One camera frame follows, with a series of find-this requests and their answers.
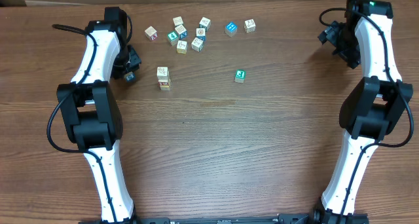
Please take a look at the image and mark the red X wooden block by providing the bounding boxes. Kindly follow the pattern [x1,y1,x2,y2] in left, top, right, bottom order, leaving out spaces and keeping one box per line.
[145,26,158,41]

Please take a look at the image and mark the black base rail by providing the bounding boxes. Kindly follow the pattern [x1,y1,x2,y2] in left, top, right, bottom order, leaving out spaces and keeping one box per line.
[78,212,370,224]

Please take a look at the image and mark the green 4 wooden block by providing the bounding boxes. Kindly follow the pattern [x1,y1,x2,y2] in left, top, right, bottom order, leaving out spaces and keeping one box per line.
[167,31,179,46]

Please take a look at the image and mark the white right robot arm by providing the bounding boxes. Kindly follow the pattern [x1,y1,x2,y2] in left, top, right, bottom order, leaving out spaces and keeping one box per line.
[307,0,414,223]

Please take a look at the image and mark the blue X wooden block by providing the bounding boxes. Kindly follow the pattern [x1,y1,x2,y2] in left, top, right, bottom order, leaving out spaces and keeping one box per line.
[175,24,188,40]

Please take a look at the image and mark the green letter wooden block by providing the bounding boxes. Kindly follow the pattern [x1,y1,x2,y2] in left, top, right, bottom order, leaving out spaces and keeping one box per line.
[234,69,246,83]

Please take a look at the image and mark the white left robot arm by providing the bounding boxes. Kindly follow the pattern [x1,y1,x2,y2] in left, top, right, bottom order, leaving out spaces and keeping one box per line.
[46,7,141,223]

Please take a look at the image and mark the blue top wooden block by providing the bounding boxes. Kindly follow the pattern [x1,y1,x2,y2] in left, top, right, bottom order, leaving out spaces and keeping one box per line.
[225,22,238,37]

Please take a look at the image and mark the blue framed wooden block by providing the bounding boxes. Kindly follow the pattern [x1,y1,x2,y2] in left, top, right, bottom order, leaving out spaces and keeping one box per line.
[196,28,206,41]

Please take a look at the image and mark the blue sided wooden block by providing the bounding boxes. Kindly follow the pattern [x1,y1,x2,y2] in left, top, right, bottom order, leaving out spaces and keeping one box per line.
[124,71,136,83]

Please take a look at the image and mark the plain top wooden block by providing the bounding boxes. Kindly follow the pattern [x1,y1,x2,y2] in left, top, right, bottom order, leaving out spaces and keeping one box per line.
[173,16,183,27]

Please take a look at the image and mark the letter K wooden block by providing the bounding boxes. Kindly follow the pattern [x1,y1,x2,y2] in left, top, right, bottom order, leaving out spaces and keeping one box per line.
[244,19,256,33]

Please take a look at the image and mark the red E wooden block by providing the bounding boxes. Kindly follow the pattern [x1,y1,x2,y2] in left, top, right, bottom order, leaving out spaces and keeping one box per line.
[158,79,171,88]

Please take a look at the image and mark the number 3 wooden block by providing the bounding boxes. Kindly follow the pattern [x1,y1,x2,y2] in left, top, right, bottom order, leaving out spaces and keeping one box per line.
[156,67,170,81]

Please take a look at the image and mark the teal edged wooden block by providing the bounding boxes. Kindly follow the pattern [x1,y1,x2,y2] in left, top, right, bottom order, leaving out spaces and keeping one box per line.
[199,17,211,31]

